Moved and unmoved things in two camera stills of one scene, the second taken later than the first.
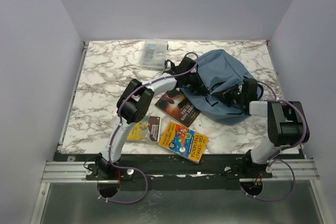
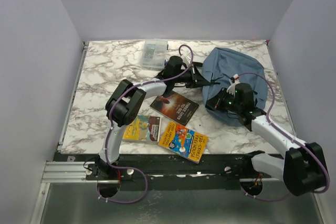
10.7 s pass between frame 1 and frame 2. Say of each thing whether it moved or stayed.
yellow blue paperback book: stayed
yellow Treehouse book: stayed
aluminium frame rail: stayed
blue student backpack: moved
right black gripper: moved
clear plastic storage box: stayed
